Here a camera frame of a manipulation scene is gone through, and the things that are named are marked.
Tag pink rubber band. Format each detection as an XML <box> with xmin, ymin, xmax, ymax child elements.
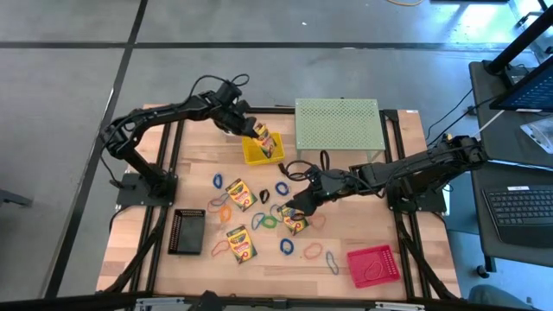
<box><xmin>364</xmin><ymin>262</ymin><xmax>384</xmax><ymax>282</ymax></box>

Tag yellow plastic basket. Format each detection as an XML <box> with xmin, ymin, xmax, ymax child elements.
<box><xmin>241</xmin><ymin>131</ymin><xmax>287</xmax><ymax>167</ymax></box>

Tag black keyboard desk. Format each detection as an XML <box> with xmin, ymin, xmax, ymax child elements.
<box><xmin>470</xmin><ymin>159</ymin><xmax>553</xmax><ymax>273</ymax></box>

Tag white cable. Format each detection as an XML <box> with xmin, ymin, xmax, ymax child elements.
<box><xmin>473</xmin><ymin>110</ymin><xmax>505</xmax><ymax>139</ymax></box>

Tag yellow Crayola crayon box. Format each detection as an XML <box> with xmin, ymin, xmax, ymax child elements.
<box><xmin>278</xmin><ymin>205</ymin><xmax>310</xmax><ymax>237</ymax></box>
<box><xmin>226</xmin><ymin>224</ymin><xmax>258</xmax><ymax>265</ymax></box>
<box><xmin>224</xmin><ymin>177</ymin><xmax>259</xmax><ymax>213</ymax></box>
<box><xmin>252</xmin><ymin>123</ymin><xmax>278</xmax><ymax>160</ymax></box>

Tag light blue rubber band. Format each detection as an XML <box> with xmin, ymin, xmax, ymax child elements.
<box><xmin>325</xmin><ymin>251</ymin><xmax>340</xmax><ymax>276</ymax></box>

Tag red plastic basket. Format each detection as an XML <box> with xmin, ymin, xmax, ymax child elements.
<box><xmin>346</xmin><ymin>244</ymin><xmax>402</xmax><ymax>289</ymax></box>

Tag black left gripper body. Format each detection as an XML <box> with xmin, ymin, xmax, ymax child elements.
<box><xmin>211</xmin><ymin>79</ymin><xmax>254</xmax><ymax>135</ymax></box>

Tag black keyboard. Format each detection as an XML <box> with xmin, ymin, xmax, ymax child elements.
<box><xmin>482</xmin><ymin>185</ymin><xmax>553</xmax><ymax>250</ymax></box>

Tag black monitor pole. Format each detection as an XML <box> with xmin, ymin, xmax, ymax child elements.
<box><xmin>483</xmin><ymin>8</ymin><xmax>553</xmax><ymax>75</ymax></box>

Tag black floor cable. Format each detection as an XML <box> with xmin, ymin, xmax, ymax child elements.
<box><xmin>425</xmin><ymin>88</ymin><xmax>493</xmax><ymax>150</ymax></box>

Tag black crossbeam with silver brackets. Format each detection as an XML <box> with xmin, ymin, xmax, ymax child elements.
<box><xmin>0</xmin><ymin>289</ymin><xmax>553</xmax><ymax>311</ymax></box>

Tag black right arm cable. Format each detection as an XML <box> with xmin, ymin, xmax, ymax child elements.
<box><xmin>283</xmin><ymin>149</ymin><xmax>332</xmax><ymax>182</ymax></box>

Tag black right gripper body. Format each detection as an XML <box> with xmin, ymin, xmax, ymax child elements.
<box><xmin>302</xmin><ymin>168</ymin><xmax>358</xmax><ymax>202</ymax></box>

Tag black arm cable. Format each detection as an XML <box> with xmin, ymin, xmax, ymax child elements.
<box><xmin>283</xmin><ymin>149</ymin><xmax>332</xmax><ymax>182</ymax></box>
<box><xmin>188</xmin><ymin>73</ymin><xmax>251</xmax><ymax>103</ymax></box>

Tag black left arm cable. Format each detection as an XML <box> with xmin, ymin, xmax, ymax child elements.
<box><xmin>188</xmin><ymin>73</ymin><xmax>251</xmax><ymax>103</ymax></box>

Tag black computer screen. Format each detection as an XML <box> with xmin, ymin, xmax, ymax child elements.
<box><xmin>489</xmin><ymin>55</ymin><xmax>553</xmax><ymax>114</ymax></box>

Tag gray chair leg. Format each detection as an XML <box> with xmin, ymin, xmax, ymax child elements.
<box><xmin>0</xmin><ymin>188</ymin><xmax>35</xmax><ymax>209</ymax></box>

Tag clear plastic bag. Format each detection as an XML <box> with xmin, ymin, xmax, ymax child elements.
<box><xmin>520</xmin><ymin>117</ymin><xmax>553</xmax><ymax>155</ymax></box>

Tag black plastic basket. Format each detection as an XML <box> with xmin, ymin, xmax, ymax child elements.
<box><xmin>167</xmin><ymin>208</ymin><xmax>207</xmax><ymax>256</ymax></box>

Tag green perforated metal shelf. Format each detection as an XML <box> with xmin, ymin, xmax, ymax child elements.
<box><xmin>295</xmin><ymin>98</ymin><xmax>385</xmax><ymax>163</ymax></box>

